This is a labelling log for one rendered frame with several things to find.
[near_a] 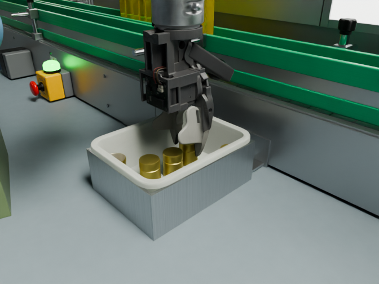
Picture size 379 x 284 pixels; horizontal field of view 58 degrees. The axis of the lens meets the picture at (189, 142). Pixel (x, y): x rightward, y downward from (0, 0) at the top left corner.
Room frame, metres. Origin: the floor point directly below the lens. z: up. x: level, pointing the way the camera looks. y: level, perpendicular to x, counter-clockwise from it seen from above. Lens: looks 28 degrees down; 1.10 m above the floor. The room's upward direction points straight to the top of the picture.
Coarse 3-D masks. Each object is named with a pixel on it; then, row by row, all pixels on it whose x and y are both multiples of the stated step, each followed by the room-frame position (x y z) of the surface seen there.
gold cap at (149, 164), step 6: (144, 156) 0.47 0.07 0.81; (150, 156) 0.47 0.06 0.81; (156, 156) 0.47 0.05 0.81; (144, 162) 0.45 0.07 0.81; (150, 162) 0.45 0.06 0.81; (156, 162) 0.46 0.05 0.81; (144, 168) 0.45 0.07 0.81; (150, 168) 0.45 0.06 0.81; (156, 168) 0.45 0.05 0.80; (144, 174) 0.45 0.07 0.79; (150, 174) 0.45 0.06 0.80; (156, 174) 0.45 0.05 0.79
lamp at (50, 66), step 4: (48, 60) 0.91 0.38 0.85; (52, 60) 0.91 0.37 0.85; (44, 64) 0.89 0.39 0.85; (48, 64) 0.89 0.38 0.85; (52, 64) 0.89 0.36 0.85; (56, 64) 0.90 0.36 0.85; (44, 68) 0.89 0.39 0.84; (48, 68) 0.89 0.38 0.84; (52, 68) 0.89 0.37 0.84; (56, 68) 0.90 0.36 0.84; (60, 68) 0.91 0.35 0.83; (44, 72) 0.89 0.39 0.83; (48, 72) 0.89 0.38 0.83; (52, 72) 0.89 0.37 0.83; (56, 72) 0.89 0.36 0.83
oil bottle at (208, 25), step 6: (204, 0) 0.75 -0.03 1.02; (210, 0) 0.76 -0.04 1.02; (204, 6) 0.75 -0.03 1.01; (210, 6) 0.76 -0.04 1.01; (204, 12) 0.75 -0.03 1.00; (210, 12) 0.76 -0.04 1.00; (204, 18) 0.75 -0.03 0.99; (210, 18) 0.76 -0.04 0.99; (204, 24) 0.75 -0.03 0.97; (210, 24) 0.76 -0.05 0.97; (204, 30) 0.75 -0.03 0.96; (210, 30) 0.76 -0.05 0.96
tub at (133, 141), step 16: (128, 128) 0.52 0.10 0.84; (144, 128) 0.54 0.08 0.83; (224, 128) 0.54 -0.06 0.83; (240, 128) 0.52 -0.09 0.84; (96, 144) 0.47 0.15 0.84; (112, 144) 0.49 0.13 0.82; (128, 144) 0.51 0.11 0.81; (144, 144) 0.54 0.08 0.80; (160, 144) 0.56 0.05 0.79; (176, 144) 0.58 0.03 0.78; (208, 144) 0.56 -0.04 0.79; (240, 144) 0.47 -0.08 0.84; (112, 160) 0.42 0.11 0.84; (128, 160) 0.51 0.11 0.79; (160, 160) 0.53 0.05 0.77; (208, 160) 0.42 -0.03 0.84; (128, 176) 0.38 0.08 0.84; (176, 176) 0.38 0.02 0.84
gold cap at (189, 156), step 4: (180, 144) 0.52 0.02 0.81; (184, 144) 0.51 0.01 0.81; (188, 144) 0.51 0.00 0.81; (192, 144) 0.51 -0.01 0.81; (180, 148) 0.52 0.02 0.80; (184, 148) 0.51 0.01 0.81; (188, 148) 0.51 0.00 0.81; (192, 148) 0.51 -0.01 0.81; (184, 152) 0.51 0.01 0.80; (188, 152) 0.51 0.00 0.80; (192, 152) 0.51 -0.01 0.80; (184, 156) 0.51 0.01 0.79; (188, 156) 0.51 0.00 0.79; (192, 156) 0.51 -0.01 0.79; (184, 160) 0.51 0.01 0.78; (188, 160) 0.51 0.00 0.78; (192, 160) 0.51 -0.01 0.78; (196, 160) 0.52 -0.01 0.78; (184, 164) 0.51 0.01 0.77; (188, 164) 0.51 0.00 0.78
